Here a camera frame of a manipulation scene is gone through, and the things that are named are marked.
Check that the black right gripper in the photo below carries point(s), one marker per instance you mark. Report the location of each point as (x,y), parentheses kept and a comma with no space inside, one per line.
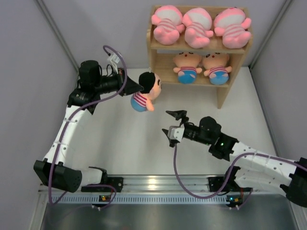
(178,115)

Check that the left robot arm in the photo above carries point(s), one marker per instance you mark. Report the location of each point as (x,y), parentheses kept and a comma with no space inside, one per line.
(55,170)

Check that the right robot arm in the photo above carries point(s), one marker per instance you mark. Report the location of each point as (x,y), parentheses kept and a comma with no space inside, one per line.
(249,168)

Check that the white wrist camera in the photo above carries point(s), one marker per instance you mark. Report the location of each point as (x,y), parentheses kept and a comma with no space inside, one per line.
(178,132)
(113,60)

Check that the aluminium left frame post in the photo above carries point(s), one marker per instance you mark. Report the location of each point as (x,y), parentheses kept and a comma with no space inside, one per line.
(56,32)

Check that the aluminium right frame post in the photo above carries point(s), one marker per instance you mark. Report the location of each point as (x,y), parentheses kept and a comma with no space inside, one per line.
(277,19)

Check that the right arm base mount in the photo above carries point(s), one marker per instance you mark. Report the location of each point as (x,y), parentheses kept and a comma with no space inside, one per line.
(216,182)

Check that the aluminium front rail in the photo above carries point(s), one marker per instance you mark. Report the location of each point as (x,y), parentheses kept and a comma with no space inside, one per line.
(164,183)

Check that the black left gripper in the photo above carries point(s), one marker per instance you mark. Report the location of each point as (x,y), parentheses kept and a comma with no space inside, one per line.
(130,86)

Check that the boy doll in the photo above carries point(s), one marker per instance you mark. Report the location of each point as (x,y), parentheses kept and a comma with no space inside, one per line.
(142,101)
(187,66)
(216,67)

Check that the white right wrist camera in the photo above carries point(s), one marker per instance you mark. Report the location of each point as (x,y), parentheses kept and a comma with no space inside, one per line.
(178,132)

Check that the grey slotted cable duct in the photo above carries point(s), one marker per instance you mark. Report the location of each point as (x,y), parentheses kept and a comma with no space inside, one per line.
(138,199)

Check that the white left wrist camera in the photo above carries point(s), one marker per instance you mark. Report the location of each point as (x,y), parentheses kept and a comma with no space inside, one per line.
(113,60)

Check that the pink plush with heart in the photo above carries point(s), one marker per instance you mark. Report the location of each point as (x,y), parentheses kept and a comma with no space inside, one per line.
(168,22)

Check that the boy doll front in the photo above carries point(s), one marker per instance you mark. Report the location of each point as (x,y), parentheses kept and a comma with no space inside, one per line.
(216,67)

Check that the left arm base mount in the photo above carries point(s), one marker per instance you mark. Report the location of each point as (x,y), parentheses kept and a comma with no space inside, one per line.
(111,184)

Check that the wooden two-tier shelf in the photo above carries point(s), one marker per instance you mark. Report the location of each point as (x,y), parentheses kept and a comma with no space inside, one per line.
(161,56)

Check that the pink plush face down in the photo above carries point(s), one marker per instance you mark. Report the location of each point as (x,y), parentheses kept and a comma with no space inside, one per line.
(198,25)

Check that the aluminium frame post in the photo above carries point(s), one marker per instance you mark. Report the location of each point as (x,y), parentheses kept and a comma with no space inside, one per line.
(277,19)
(56,32)

